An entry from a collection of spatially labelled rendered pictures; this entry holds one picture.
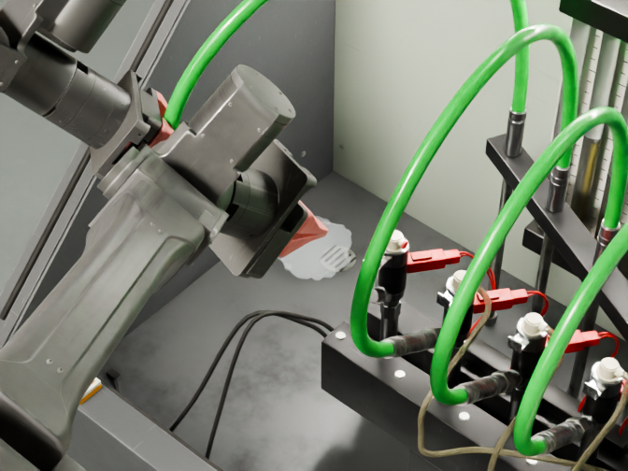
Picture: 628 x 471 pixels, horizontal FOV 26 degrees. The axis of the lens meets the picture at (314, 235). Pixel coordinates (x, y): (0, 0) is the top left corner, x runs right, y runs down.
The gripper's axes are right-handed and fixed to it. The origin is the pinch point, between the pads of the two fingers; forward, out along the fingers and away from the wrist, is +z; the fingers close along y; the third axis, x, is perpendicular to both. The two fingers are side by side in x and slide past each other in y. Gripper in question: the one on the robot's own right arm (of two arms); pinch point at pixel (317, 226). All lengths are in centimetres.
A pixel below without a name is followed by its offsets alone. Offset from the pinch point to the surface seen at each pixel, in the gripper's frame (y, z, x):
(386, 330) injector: -9.2, 22.9, 1.9
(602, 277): 12.9, 2.1, -22.7
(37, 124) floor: -65, 111, 162
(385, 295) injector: -5.2, 17.9, 1.4
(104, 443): -34.6, 7.9, 11.1
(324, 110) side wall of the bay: -1, 40, 39
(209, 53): 6.9, -10.6, 11.8
